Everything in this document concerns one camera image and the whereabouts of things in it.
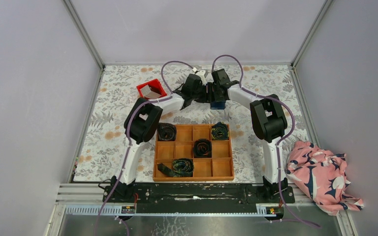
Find navy blue card holder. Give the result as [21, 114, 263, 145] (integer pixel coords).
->
[210, 101, 226, 110]

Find red plastic bin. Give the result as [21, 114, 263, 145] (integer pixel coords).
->
[136, 79, 167, 99]

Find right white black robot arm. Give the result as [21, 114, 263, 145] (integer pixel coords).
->
[208, 69, 287, 203]

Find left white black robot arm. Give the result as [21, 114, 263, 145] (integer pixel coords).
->
[111, 70, 208, 202]

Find stack of silver cards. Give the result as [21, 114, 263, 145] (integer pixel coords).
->
[140, 85, 162, 99]

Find rolled dark tie top left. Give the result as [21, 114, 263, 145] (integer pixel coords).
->
[157, 123, 177, 142]

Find rolled dark tie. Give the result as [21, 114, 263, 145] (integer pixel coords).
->
[157, 123, 177, 142]
[193, 139, 212, 158]

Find rolled dark tie centre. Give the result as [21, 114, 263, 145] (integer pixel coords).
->
[193, 139, 212, 158]

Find rolled green tie bottom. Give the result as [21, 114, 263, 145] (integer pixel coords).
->
[157, 158, 194, 177]

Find wooden compartment tray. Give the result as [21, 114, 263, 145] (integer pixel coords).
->
[153, 122, 235, 182]

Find pink floral cloth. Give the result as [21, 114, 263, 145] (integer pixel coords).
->
[286, 141, 364, 216]

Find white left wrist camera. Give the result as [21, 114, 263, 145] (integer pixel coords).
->
[192, 67, 208, 85]

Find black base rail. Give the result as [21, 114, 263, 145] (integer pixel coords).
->
[102, 182, 295, 215]

